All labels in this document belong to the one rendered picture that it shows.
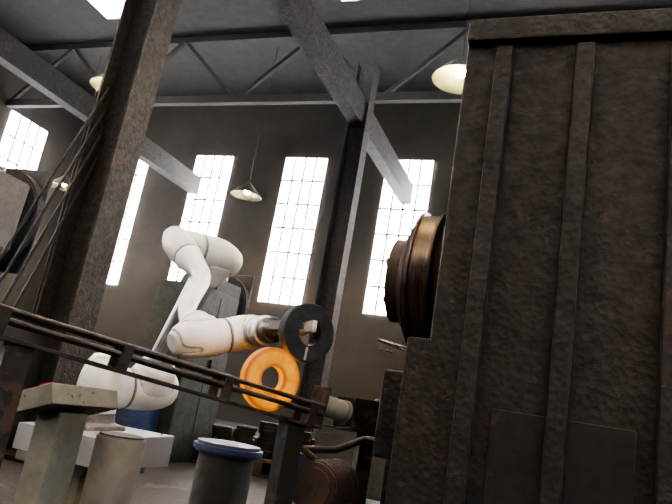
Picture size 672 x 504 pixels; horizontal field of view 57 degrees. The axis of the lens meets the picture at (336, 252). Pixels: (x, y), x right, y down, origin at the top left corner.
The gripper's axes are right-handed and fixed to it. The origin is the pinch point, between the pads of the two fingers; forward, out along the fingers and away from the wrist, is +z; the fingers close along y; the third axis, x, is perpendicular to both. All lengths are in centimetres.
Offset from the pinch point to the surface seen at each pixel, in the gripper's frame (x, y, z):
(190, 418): -30, -141, -382
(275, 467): -35.3, 1.8, -1.6
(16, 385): -25, 64, 1
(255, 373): -14.3, 13.1, 1.0
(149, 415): -32, -101, -371
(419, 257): 28.3, -34.3, 2.4
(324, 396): -16.7, -7.5, 1.5
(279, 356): -9.2, 7.5, 1.3
